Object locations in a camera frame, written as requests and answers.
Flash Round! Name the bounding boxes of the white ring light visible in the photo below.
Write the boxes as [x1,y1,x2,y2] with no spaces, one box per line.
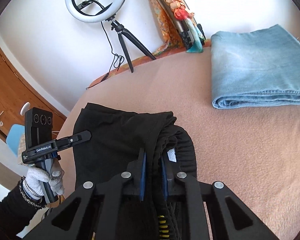
[65,0,125,23]

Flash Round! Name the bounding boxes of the wooden door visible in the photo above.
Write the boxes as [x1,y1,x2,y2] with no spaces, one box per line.
[0,48,66,141]

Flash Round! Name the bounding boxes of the left black sleeve forearm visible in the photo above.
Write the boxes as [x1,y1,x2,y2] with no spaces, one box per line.
[0,184,46,239]

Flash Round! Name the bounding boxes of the folded blue jeans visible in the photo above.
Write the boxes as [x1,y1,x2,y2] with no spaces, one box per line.
[211,24,300,109]

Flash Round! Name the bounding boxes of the pink blanket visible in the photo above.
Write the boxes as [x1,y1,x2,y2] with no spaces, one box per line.
[59,48,300,239]

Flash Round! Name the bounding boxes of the black yellow sport pants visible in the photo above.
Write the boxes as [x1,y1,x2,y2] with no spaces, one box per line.
[73,103,197,239]

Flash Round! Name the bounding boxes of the beaded bracelets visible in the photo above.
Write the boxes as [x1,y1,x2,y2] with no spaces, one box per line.
[18,175,47,210]

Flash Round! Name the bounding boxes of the black mini tripod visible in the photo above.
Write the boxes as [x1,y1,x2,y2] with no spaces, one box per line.
[107,16,157,74]

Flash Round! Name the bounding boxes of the blue chair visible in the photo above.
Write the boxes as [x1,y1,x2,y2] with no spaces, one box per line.
[6,124,25,156]

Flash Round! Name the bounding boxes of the left white gloved hand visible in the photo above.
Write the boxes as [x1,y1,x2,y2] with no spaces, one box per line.
[22,159,64,201]

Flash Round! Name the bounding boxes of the orange floral scarf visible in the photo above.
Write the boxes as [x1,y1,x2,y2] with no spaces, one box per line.
[144,0,206,54]

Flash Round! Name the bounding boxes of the black ring light cable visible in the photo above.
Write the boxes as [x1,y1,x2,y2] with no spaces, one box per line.
[85,21,126,91]

